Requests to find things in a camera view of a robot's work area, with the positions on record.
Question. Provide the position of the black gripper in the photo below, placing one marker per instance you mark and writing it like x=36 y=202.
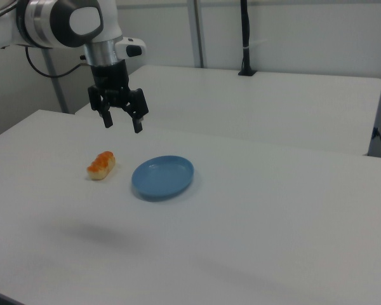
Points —
x=110 y=81

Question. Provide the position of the orange glazed bread roll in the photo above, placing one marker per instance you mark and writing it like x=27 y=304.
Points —
x=101 y=166

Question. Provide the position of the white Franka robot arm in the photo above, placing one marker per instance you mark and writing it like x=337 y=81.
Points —
x=50 y=25

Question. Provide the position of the blue plate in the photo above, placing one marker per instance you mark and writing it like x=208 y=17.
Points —
x=162 y=178

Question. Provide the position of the white side table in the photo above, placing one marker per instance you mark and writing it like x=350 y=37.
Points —
x=257 y=105

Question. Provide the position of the grey partition post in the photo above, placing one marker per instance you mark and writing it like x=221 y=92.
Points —
x=55 y=82
x=199 y=31

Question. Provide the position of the black camera pole with base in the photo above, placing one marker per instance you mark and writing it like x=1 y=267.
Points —
x=246 y=31

